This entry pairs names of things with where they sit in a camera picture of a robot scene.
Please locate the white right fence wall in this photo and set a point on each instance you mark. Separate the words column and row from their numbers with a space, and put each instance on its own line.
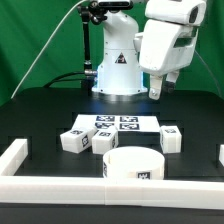
column 221, row 154

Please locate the black camera on mount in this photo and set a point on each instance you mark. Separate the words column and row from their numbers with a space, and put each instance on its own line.
column 114, row 4

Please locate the white marker sheet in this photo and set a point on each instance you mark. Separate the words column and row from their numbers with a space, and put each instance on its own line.
column 126, row 123

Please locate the white front fence wall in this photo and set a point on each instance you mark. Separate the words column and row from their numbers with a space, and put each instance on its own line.
column 103, row 191

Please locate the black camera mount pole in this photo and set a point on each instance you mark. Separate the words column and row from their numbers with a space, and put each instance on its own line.
column 90, row 13

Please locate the white left fence wall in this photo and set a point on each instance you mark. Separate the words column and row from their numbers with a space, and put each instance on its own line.
column 13, row 157

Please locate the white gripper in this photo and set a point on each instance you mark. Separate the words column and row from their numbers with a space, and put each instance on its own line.
column 164, row 47

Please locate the white round stool seat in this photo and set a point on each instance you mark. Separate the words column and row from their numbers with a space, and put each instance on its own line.
column 133, row 162

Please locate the white fence wall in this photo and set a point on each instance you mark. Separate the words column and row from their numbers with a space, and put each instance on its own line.
column 13, row 157
column 221, row 154
column 103, row 191

